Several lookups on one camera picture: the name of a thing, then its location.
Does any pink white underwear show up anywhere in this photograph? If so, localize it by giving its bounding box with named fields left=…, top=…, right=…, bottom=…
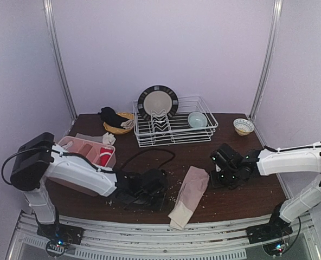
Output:
left=168, top=166, right=209, bottom=230

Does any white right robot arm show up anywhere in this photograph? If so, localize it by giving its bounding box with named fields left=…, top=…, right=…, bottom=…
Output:
left=210, top=141, right=321, bottom=228

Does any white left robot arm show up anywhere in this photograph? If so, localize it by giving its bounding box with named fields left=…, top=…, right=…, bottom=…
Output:
left=10, top=132, right=168, bottom=225

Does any patterned ceramic bowl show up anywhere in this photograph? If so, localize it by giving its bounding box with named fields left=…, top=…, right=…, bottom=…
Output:
left=233, top=118, right=255, bottom=136

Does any red rolled cloth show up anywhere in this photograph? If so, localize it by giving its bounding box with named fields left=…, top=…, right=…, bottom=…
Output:
left=99, top=147, right=113, bottom=166

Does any pink plastic organizer box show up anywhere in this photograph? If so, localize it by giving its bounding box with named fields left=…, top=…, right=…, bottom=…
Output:
left=45, top=136, right=117, bottom=197

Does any light blue bowl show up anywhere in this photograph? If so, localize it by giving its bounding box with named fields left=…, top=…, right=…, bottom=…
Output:
left=188, top=112, right=208, bottom=128

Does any white beige striped sock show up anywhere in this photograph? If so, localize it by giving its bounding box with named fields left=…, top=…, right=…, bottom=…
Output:
left=120, top=120, right=134, bottom=129

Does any yellow plate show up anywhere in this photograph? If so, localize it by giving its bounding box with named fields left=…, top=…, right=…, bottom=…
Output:
left=102, top=112, right=134, bottom=135

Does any black sock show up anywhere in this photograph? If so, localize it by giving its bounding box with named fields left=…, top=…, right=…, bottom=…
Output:
left=98, top=107, right=128, bottom=128

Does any black rimmed beige plate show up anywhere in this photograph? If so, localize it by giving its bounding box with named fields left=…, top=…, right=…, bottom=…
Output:
left=137, top=85, right=179, bottom=121

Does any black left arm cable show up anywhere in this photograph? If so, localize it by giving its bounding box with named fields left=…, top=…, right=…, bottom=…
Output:
left=1, top=148, right=176, bottom=187

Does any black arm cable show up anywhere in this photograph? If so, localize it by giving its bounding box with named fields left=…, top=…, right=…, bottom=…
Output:
left=1, top=148, right=176, bottom=187
left=263, top=143, right=321, bottom=154

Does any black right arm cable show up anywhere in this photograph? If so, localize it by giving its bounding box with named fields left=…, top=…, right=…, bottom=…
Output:
left=263, top=143, right=321, bottom=154

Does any white wire dish rack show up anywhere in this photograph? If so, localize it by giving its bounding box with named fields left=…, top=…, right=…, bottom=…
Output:
left=133, top=96, right=219, bottom=147

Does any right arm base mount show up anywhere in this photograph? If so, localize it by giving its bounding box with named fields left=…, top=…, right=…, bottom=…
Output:
left=246, top=224, right=293, bottom=257

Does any aluminium front rail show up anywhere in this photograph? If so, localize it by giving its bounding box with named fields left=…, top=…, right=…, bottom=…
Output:
left=5, top=213, right=321, bottom=259

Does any right aluminium frame post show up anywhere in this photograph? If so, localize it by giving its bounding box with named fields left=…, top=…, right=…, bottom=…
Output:
left=249, top=0, right=283, bottom=121

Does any aluminium frame post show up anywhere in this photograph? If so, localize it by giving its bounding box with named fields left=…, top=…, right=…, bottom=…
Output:
left=43, top=0, right=78, bottom=121
left=249, top=0, right=283, bottom=121

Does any left aluminium frame post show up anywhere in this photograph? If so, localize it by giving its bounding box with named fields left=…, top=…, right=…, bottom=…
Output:
left=43, top=0, right=78, bottom=121

